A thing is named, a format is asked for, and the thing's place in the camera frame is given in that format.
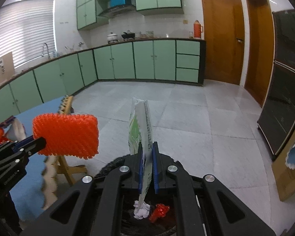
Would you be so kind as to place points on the blue red snack wrapper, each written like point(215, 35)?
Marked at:
point(5, 123)

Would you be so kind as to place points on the plain wooden door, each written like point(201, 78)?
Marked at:
point(258, 49)

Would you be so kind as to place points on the small jar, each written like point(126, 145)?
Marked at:
point(191, 35)

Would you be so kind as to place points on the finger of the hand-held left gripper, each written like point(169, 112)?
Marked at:
point(35, 145)
point(23, 142)

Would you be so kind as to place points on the tan wooden furniture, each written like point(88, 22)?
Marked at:
point(285, 179)

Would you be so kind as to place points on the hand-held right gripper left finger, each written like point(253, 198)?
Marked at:
point(140, 169)

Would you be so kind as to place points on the black glass cabinet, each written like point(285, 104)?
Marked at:
point(282, 91)

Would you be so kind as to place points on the crumpled red foam net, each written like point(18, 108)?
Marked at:
point(159, 212)

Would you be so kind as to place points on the clear glass jars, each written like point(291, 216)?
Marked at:
point(145, 35)

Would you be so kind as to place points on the bin with black bag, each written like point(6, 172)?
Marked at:
point(110, 167)

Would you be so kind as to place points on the metal faucet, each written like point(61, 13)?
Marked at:
point(45, 50)

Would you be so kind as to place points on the crumpled white tissue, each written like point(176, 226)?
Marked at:
point(142, 210)

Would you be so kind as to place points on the range hood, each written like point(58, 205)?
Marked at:
point(115, 11)

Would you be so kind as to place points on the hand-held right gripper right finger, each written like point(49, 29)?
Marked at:
point(155, 169)

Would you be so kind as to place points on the small red foam net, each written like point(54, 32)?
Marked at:
point(0, 136)

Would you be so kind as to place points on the green base cabinets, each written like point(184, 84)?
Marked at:
point(123, 61)

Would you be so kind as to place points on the cardboard box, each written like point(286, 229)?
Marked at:
point(2, 68)

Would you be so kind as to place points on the white green plastic packet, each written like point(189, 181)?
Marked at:
point(140, 127)

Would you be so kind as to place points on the red thermos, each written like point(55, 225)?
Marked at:
point(198, 30)

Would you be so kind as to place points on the white pot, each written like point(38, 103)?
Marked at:
point(112, 37)

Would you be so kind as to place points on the blue white paper cup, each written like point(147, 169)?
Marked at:
point(17, 130)

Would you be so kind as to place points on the blue tablecloth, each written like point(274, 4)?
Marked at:
point(29, 184)

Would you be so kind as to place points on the large orange foam net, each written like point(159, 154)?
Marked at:
point(66, 137)

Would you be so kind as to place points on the white window blinds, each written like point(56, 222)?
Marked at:
point(24, 32)

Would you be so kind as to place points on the black wok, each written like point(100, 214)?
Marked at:
point(127, 36)

